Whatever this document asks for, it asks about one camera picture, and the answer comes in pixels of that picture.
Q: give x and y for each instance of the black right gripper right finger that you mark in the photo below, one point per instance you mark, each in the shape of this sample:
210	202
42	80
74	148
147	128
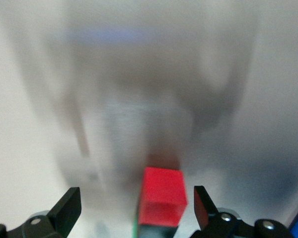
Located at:
228	218

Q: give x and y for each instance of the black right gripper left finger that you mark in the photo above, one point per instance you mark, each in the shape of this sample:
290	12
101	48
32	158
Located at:
52	218

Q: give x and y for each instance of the red cube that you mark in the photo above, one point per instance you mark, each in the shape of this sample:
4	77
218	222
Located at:
164	196

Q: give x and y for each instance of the black cube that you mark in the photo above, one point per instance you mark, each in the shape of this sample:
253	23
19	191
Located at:
157	231

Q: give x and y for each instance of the green cube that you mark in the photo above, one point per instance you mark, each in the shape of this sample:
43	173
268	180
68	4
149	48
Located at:
135	226

